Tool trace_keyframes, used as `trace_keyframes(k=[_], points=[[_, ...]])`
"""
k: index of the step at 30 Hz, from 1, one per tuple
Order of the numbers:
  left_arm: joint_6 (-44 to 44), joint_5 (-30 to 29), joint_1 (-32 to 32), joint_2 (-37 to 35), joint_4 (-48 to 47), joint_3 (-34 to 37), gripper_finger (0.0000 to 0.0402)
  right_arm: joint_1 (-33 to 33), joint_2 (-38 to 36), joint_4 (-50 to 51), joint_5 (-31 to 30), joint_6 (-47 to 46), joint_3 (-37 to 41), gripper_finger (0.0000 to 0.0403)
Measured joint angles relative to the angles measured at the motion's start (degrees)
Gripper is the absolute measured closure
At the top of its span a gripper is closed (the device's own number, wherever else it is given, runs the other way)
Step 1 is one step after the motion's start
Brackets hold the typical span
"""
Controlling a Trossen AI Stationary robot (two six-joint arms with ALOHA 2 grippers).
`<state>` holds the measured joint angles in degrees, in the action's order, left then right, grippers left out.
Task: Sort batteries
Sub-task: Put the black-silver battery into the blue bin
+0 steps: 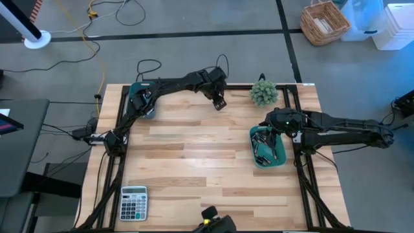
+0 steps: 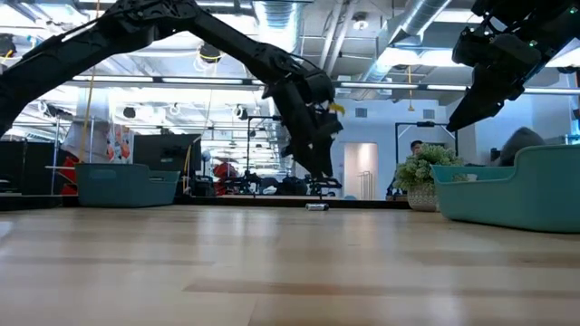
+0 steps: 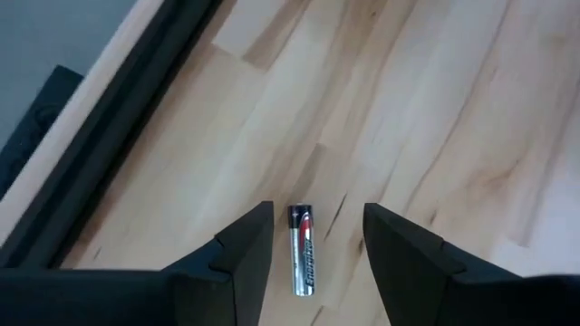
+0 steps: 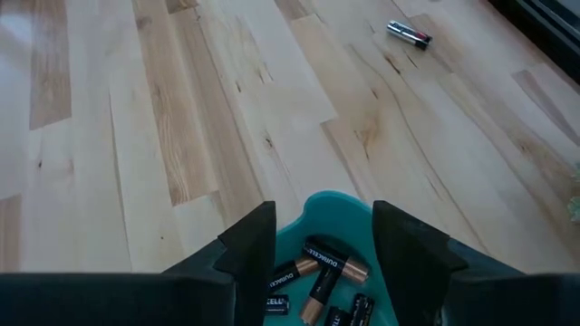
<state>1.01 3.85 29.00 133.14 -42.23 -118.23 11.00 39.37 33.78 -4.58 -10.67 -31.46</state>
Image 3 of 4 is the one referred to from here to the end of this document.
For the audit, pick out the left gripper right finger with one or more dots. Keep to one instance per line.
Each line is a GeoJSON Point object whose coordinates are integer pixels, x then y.
{"type": "Point", "coordinates": [453, 299]}

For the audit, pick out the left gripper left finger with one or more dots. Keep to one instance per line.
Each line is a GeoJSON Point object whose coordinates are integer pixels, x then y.
{"type": "Point", "coordinates": [136, 299]}

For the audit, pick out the silver black Energizer battery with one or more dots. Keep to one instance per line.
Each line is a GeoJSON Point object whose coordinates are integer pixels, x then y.
{"type": "Point", "coordinates": [301, 253]}

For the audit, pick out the black power strip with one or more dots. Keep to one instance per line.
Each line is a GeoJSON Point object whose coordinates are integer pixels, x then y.
{"type": "Point", "coordinates": [36, 122]}

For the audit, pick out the black aluminium table frame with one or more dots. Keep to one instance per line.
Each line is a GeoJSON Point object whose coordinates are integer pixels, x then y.
{"type": "Point", "coordinates": [109, 136]}

